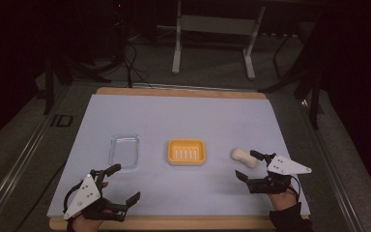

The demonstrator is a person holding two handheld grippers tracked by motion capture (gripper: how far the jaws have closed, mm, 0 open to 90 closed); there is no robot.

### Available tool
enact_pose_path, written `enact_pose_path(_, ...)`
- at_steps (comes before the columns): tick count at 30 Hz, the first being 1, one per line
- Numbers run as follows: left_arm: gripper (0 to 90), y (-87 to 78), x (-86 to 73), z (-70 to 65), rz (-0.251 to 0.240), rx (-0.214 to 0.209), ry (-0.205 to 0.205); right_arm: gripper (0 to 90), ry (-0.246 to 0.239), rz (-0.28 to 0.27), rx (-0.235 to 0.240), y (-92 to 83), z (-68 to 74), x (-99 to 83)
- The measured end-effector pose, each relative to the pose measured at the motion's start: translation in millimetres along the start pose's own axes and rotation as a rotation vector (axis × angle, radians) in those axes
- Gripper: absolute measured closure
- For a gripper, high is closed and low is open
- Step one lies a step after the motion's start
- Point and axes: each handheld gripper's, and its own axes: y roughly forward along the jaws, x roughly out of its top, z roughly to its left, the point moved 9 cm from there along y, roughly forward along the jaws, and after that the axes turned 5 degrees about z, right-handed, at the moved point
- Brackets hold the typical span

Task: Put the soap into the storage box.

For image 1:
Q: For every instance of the pale blue table mat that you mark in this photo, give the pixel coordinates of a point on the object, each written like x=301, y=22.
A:
x=180, y=119

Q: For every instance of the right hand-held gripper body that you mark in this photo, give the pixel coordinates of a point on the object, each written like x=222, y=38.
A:
x=286, y=167

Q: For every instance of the yellow soap dish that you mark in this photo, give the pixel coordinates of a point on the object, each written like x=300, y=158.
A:
x=186, y=151

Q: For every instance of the white metal stand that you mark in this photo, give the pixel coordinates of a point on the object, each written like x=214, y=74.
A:
x=217, y=25

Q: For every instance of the clear plastic container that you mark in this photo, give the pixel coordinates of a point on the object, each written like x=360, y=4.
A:
x=124, y=150

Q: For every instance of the black metal frame stand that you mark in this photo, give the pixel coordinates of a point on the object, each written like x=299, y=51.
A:
x=315, y=96

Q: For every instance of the beige bread roll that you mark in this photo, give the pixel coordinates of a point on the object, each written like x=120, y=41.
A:
x=244, y=157

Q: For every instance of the person's left hand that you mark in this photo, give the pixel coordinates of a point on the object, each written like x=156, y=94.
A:
x=85, y=223

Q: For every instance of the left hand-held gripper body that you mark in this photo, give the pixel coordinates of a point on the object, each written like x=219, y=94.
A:
x=84, y=193

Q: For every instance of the wooden table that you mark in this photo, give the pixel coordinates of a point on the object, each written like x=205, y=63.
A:
x=174, y=92

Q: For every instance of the person's right hand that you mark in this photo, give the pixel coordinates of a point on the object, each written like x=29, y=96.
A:
x=282, y=200

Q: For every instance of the metal floor rail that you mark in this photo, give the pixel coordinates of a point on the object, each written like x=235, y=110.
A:
x=331, y=167
x=16, y=167

